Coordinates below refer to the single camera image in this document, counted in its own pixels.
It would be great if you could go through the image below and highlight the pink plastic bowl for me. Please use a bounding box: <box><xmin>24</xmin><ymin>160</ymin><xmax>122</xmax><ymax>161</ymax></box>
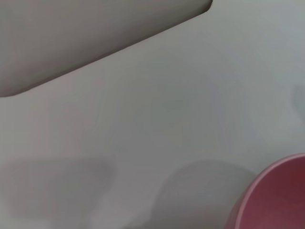
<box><xmin>227</xmin><ymin>153</ymin><xmax>305</xmax><ymax>229</ymax></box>

